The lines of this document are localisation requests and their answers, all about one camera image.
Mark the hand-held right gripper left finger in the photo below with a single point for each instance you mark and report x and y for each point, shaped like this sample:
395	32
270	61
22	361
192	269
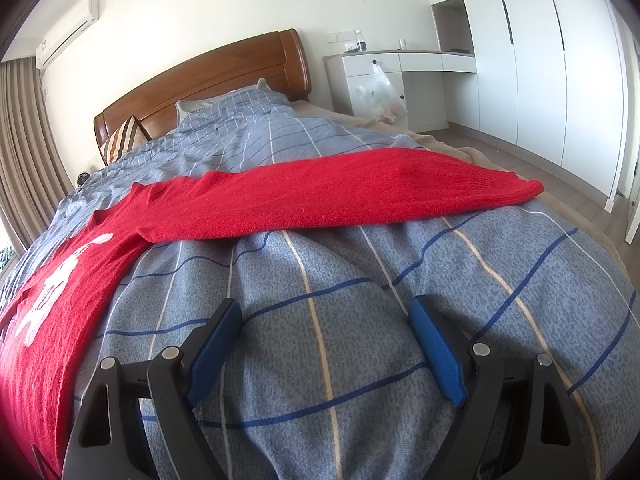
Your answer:
216	345

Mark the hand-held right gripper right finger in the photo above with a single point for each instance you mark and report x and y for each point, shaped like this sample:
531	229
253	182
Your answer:
437	345

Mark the red knit sweater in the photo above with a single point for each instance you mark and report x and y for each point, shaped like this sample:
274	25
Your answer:
300	200

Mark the blue plaid duvet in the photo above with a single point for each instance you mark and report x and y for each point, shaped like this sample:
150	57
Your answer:
350	310

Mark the small black clock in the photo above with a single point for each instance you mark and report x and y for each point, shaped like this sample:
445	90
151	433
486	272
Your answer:
82	180

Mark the striped pillow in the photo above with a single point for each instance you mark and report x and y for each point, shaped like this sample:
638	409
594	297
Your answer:
122	140

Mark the grey patterned pillow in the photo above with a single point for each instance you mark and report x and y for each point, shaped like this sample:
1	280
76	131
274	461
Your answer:
200	105

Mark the white plastic bag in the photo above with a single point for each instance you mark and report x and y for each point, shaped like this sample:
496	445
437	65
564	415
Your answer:
380	95

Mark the white wardrobe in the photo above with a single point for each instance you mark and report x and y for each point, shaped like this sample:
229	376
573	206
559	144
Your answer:
530	85

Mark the wooden headboard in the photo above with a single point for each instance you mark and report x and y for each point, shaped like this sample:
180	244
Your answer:
225	65

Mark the beige curtain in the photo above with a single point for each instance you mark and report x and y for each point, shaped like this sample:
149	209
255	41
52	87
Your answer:
25	135

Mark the white desk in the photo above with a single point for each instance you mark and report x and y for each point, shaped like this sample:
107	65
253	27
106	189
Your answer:
370	62

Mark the clear bottle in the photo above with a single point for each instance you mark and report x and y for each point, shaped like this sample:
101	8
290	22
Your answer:
361	42

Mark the white air conditioner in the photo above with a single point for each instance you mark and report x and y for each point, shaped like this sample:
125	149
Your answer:
65	35

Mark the white wall socket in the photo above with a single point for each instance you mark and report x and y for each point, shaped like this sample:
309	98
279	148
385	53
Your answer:
342	36

